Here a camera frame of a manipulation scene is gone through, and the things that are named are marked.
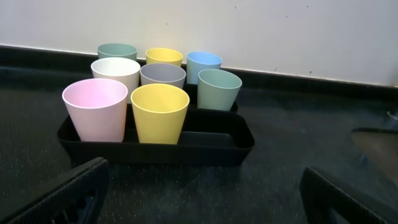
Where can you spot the grey cup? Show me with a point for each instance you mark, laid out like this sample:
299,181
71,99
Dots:
162,74

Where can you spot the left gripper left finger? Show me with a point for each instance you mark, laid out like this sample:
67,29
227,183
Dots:
56,202

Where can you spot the green cup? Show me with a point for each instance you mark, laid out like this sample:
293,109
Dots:
217,93
116,51

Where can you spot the black tray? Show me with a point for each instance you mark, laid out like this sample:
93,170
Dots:
211,149

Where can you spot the steel tap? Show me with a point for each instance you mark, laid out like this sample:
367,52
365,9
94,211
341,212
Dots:
394,115

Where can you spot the blue cup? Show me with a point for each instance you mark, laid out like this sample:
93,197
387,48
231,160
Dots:
202,62

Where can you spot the white cup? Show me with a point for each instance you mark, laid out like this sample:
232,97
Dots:
116,70

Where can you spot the yellow cup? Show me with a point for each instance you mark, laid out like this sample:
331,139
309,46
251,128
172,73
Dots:
159,121
163,56

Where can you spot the pink cup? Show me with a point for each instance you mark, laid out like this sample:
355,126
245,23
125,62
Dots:
96,115

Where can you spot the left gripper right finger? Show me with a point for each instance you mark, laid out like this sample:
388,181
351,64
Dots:
335,202

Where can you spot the steel sink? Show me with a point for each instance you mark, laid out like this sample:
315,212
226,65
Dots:
379,149

